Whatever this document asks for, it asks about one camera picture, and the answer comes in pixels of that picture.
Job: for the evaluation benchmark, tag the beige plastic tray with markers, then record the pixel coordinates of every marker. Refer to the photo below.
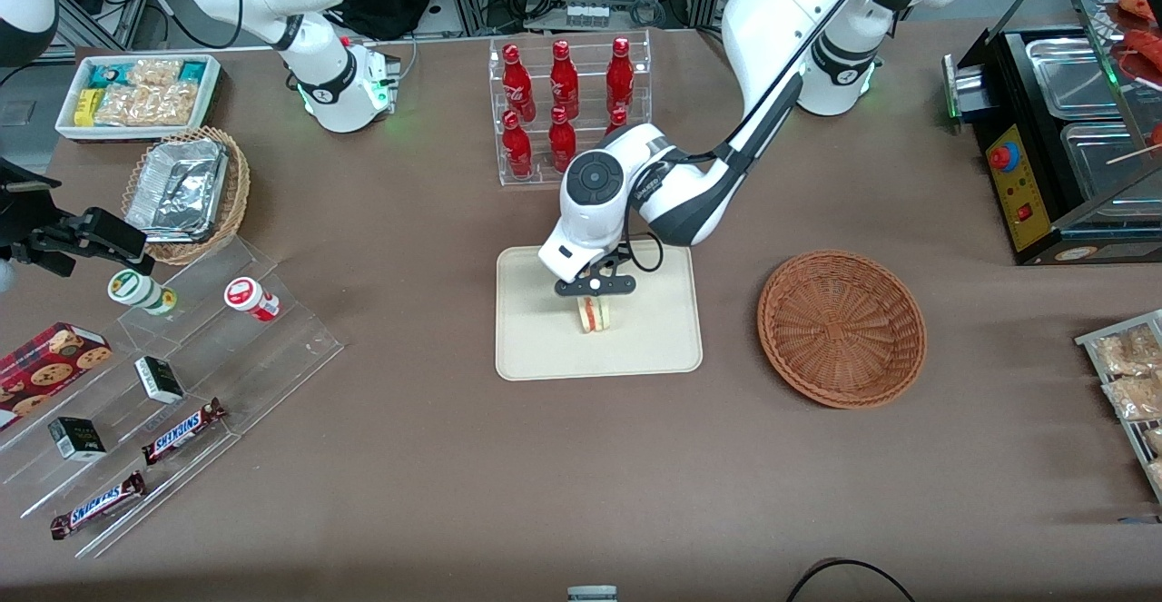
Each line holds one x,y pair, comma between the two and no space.
536,339

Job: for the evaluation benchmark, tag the black food warmer machine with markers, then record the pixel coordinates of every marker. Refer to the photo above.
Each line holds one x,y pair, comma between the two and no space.
1021,212

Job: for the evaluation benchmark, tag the small clear cracker bag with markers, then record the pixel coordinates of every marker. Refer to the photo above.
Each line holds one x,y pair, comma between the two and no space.
154,71

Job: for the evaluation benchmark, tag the Snickers chocolate bar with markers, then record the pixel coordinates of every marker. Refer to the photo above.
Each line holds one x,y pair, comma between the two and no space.
98,505
183,431

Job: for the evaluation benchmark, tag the teal snack packet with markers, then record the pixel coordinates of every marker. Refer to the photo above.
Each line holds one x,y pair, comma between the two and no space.
192,71
107,74

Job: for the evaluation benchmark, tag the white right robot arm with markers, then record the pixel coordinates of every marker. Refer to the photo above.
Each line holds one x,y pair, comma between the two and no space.
327,84

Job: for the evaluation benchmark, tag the yellow snack packet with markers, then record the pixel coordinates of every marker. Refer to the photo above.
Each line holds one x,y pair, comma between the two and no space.
84,107

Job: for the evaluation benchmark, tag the large clear cracker bag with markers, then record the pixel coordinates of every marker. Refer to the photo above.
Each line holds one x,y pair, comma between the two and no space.
145,104

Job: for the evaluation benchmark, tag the steel warmer pan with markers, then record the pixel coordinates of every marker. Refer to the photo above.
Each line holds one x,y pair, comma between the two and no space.
1076,75
1103,166

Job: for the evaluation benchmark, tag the light wicker basket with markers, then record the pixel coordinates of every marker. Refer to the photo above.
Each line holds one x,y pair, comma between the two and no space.
238,193

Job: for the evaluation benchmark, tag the grey power strip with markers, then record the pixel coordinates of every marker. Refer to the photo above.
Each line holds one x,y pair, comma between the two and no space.
587,14

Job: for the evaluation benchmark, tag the round brown wicker basket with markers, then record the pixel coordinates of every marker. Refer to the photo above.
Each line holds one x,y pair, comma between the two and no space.
840,330

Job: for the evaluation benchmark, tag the aluminium foil tray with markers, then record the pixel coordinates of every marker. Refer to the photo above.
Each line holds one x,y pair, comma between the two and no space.
177,189

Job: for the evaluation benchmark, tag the triangular sandwich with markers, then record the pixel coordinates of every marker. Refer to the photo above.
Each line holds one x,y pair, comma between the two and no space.
594,314

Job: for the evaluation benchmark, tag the clear acrylic bottle rack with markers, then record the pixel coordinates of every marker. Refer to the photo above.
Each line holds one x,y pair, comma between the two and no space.
536,180

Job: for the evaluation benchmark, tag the small grey device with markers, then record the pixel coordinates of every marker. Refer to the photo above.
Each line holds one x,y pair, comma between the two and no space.
592,595

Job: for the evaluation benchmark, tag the red plaid cookie box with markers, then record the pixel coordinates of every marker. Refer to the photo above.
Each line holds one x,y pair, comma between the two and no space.
45,370

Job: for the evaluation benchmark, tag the red cola bottle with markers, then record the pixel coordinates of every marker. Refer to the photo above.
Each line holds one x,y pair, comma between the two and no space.
617,119
620,75
560,137
564,80
516,84
516,146

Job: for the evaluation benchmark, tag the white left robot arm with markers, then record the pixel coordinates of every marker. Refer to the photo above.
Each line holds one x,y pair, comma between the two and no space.
781,21

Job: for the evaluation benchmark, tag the clear bag of crackers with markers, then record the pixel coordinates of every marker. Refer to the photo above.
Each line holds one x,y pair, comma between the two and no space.
1155,440
1135,395
1126,352
1157,475

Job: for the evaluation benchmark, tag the small black carton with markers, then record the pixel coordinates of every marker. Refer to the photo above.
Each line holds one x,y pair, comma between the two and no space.
77,439
159,379

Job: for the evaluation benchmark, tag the clear acrylic stepped display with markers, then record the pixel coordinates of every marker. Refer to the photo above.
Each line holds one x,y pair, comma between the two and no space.
245,366

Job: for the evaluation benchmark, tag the green lidded yogurt cup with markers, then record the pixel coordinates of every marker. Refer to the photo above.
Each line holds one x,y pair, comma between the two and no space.
136,289

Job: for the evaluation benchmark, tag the red lidded yogurt cup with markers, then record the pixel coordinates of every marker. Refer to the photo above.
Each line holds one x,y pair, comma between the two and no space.
247,297

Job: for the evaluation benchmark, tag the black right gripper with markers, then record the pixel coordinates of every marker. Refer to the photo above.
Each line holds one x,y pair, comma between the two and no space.
25,217

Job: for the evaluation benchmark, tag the white rectangular snack bin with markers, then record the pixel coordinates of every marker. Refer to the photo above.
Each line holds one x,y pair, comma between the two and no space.
68,128

